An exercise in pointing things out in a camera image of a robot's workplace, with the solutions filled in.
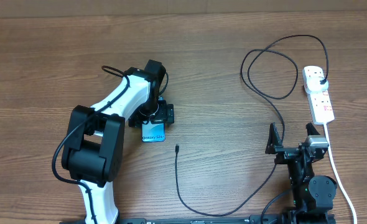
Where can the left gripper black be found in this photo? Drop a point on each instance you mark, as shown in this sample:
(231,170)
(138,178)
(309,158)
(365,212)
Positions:
(165,112)

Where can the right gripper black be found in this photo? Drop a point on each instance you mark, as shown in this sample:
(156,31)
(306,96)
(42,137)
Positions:
(285,153)

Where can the white charger plug adapter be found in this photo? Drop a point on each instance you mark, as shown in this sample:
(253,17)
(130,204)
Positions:
(315,85)

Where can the Galaxy smartphone blue screen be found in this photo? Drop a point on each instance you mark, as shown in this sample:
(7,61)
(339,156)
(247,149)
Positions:
(153,132)

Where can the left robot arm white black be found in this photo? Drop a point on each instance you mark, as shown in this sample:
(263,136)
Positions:
(91,153)

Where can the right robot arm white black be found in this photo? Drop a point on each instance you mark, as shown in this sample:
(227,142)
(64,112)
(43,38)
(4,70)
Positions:
(313,194)

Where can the white power strip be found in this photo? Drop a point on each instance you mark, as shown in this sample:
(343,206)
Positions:
(319,103)

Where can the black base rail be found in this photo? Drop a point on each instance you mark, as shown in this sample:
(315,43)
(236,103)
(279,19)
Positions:
(252,219)

